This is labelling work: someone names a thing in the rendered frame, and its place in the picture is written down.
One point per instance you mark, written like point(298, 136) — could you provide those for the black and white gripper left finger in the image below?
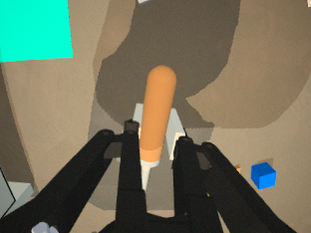
point(56, 208)

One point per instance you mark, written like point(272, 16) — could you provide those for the blue cube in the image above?
point(263, 175)

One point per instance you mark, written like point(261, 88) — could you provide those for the metal hook with wooden handle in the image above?
point(161, 84)

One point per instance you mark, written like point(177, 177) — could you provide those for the teal flat square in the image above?
point(34, 29)

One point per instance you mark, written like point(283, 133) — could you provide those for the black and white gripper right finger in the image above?
point(239, 205)

